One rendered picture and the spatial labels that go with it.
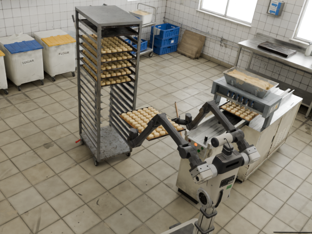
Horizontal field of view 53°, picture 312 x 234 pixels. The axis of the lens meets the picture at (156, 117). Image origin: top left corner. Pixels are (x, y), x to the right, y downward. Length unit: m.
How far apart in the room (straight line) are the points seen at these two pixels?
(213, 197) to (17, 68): 4.15
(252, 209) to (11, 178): 2.81
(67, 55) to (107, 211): 3.33
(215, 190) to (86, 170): 2.11
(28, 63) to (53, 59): 0.47
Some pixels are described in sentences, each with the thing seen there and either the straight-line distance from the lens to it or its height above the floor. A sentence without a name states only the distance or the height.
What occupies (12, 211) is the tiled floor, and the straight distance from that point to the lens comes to 3.69.
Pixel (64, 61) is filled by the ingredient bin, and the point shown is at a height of 0.36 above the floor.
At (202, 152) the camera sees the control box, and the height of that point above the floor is 0.77.
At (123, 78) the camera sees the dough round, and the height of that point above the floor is 1.14.
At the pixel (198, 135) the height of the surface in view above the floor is 0.84.
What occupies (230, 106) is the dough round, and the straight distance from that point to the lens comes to 3.86.
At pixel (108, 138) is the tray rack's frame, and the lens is 4.26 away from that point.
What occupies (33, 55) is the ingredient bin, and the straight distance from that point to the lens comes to 5.66.
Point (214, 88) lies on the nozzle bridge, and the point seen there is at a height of 1.10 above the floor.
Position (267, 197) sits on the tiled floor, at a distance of 4.13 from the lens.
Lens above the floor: 2.68
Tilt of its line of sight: 32 degrees down
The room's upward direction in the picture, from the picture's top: 7 degrees clockwise
